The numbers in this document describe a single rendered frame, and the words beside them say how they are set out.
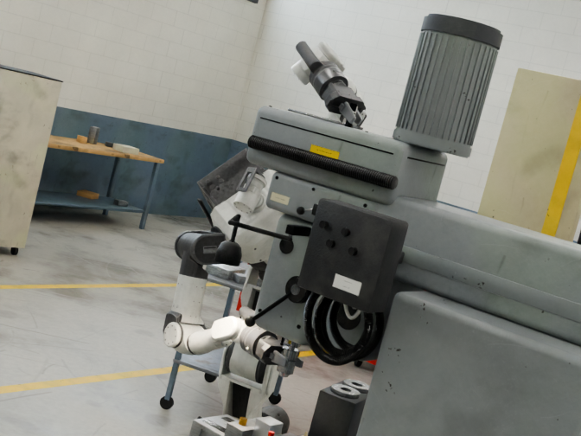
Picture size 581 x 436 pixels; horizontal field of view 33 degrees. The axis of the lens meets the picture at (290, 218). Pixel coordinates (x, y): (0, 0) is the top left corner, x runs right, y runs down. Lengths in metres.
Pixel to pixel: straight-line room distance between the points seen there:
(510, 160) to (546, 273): 2.06
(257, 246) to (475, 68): 0.99
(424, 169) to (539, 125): 1.78
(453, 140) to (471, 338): 0.51
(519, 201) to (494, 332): 2.11
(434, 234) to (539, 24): 10.03
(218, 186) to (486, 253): 1.11
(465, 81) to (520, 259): 0.46
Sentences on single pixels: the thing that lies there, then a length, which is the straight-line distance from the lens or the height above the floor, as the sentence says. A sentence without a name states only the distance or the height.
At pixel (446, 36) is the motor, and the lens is 2.41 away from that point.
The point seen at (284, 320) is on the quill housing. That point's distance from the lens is 2.58.
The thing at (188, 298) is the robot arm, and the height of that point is 1.26.
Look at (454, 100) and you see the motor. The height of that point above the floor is 2.02.
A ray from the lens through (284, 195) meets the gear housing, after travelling 2.56.
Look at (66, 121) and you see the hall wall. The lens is 12.00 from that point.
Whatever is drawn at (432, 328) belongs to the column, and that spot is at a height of 1.51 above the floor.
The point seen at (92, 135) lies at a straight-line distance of 11.67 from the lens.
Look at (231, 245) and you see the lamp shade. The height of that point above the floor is 1.50.
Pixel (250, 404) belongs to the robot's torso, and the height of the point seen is 0.87.
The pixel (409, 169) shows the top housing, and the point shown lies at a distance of 2.42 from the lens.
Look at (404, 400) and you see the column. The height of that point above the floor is 1.33.
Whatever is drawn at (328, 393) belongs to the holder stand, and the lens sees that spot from 2.98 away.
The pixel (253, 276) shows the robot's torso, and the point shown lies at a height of 1.30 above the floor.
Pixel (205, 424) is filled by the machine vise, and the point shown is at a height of 0.99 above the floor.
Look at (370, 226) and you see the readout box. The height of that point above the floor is 1.70.
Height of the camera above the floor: 1.91
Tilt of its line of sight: 6 degrees down
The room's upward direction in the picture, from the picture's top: 14 degrees clockwise
